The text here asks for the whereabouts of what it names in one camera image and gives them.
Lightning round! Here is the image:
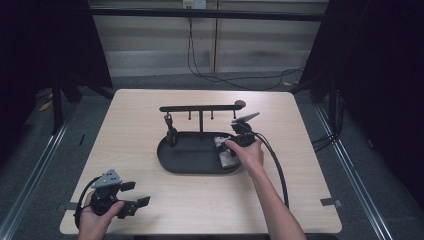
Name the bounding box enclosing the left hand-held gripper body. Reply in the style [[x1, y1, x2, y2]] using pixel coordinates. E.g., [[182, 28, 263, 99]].
[[89, 168, 138, 220]]

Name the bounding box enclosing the left hand-held gripper cable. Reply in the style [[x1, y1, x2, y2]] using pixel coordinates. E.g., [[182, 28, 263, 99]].
[[74, 176, 102, 230]]

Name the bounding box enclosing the yellow tape piece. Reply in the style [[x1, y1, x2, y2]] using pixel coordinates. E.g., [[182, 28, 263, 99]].
[[38, 99, 54, 113]]

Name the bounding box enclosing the white wall outlet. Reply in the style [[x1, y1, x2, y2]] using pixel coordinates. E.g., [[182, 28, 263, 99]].
[[182, 0, 208, 10]]

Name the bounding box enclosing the right hand-held gripper cable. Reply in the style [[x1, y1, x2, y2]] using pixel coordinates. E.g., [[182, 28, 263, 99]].
[[254, 132, 291, 210]]

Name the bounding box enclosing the aluminium floor rail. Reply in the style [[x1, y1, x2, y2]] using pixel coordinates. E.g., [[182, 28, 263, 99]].
[[0, 108, 82, 240], [314, 103, 395, 240]]

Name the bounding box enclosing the hand-held gripper cable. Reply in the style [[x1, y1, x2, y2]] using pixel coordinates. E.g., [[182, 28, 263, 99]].
[[254, 132, 291, 210], [74, 176, 102, 230]]

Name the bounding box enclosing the black curtain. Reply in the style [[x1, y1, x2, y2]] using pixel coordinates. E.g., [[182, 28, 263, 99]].
[[0, 0, 114, 168], [299, 0, 424, 211]]

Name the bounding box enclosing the black car key with clip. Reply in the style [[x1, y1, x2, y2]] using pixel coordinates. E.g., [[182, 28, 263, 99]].
[[163, 112, 180, 148]]

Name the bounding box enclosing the black key rack with tray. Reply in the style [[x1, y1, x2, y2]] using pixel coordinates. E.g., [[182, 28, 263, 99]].
[[156, 99, 247, 175]]

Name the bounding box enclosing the patterned grey key pouch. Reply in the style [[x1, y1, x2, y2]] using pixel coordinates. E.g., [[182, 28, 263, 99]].
[[213, 134, 242, 170]]

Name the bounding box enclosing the bundle of black floor cables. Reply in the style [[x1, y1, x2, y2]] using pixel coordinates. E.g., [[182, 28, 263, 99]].
[[311, 89, 347, 153]]

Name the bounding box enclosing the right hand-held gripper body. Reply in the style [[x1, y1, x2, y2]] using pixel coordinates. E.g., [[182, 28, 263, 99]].
[[230, 111, 261, 148]]

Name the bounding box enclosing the person's right hand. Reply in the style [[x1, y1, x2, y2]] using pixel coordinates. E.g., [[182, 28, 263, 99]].
[[224, 139, 265, 178]]

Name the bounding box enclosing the black wall cable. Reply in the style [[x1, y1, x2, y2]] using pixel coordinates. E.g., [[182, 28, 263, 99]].
[[186, 17, 305, 92]]

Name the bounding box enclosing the black metal stand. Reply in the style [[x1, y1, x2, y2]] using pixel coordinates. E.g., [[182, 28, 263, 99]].
[[289, 71, 342, 129], [49, 74, 116, 135]]

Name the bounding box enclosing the grey tape strip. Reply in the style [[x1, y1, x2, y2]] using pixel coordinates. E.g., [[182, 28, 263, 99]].
[[56, 201, 80, 212], [319, 197, 344, 208]]

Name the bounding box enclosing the person's left hand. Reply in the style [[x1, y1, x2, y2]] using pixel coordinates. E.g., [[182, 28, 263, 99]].
[[78, 191, 125, 240]]

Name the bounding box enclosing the black horizontal frame bar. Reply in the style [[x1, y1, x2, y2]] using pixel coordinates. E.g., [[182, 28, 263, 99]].
[[89, 7, 327, 23]]

